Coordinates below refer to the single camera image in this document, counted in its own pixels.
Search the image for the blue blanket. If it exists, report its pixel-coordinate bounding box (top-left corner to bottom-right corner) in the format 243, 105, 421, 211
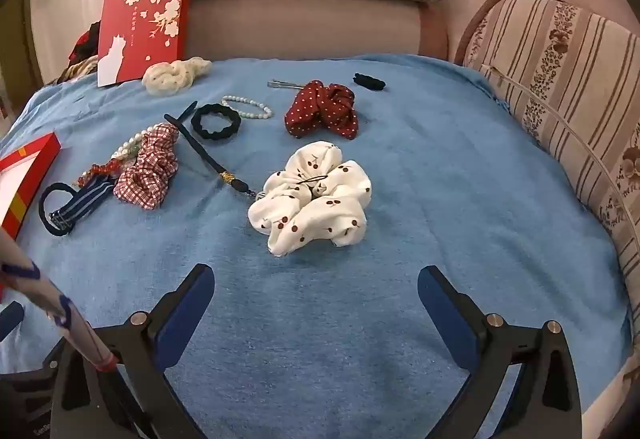
0, 54, 633, 439

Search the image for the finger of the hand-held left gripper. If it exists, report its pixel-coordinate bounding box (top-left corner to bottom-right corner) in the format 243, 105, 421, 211
0, 301, 25, 342

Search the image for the white pearl bracelet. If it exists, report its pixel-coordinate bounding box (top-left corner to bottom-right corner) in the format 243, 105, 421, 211
107, 129, 151, 162

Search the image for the square striped floral pillow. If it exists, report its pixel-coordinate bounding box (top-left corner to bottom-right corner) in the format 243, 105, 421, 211
462, 0, 640, 370

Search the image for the small black hair tie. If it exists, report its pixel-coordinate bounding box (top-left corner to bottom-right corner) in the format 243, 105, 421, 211
352, 72, 387, 92

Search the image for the pile of clothes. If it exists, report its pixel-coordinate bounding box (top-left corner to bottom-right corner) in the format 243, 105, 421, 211
55, 21, 103, 84

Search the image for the black elastic hair loop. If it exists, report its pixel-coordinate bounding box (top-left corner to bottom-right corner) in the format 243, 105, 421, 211
39, 181, 76, 236

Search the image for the red polka dot scrunchie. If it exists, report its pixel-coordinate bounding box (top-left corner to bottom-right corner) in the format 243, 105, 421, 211
284, 80, 361, 140

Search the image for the red plaid scrunchie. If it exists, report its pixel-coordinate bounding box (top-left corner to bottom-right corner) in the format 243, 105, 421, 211
112, 123, 180, 210

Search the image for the black hair stick with tassel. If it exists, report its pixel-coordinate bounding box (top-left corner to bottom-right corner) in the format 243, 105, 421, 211
164, 101, 266, 207

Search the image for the pink sofa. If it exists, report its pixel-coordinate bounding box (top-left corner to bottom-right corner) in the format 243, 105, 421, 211
140, 0, 640, 70

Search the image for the white and green bead bracelet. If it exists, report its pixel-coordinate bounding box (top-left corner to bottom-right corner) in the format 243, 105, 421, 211
221, 95, 274, 120

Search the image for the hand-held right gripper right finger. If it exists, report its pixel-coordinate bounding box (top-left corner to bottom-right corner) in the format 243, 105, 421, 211
416, 265, 584, 439

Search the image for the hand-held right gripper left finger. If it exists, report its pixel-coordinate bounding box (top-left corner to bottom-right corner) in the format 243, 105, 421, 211
50, 263, 236, 439

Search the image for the thin black hair tie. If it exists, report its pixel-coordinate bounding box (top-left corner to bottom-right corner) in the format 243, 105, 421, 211
292, 174, 331, 192

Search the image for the black braided hair tie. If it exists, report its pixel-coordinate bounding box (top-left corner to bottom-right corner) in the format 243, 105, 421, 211
191, 103, 242, 140

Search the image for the red floral gift box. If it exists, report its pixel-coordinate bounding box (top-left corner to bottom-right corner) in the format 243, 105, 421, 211
96, 0, 194, 88

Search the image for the navy striped hair band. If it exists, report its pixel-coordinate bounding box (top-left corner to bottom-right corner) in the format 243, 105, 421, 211
52, 181, 117, 232

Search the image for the red box tray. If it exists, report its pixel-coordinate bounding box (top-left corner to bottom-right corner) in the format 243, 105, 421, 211
0, 131, 62, 305

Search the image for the white cherry print scrunchie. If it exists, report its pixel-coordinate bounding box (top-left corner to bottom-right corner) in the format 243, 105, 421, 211
247, 141, 373, 257

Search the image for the red bead bracelet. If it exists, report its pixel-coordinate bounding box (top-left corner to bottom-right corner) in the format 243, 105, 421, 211
76, 158, 126, 187

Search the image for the cream knitted scrunchie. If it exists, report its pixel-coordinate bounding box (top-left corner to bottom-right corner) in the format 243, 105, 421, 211
141, 56, 213, 96

